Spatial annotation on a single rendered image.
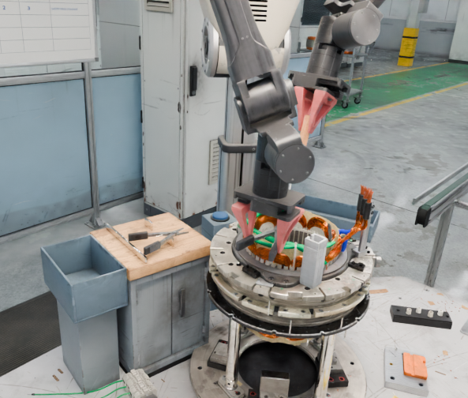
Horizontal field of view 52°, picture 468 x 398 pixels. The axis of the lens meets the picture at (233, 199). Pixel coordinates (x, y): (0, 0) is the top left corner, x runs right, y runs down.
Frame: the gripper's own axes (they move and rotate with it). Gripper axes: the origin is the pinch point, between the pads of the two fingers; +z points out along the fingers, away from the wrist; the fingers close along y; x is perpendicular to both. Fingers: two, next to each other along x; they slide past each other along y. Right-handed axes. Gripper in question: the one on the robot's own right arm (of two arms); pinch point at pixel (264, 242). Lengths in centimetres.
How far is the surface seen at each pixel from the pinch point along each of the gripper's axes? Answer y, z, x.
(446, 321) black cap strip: 31, 36, 53
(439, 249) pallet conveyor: 21, 72, 177
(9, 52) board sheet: -206, -3, 108
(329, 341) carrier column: 12.2, 20.2, 7.5
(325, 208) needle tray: -5, 13, 50
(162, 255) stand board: -22.6, 11.0, 1.7
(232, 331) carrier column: -5.1, 21.5, 1.1
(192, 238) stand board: -21.6, 10.9, 11.2
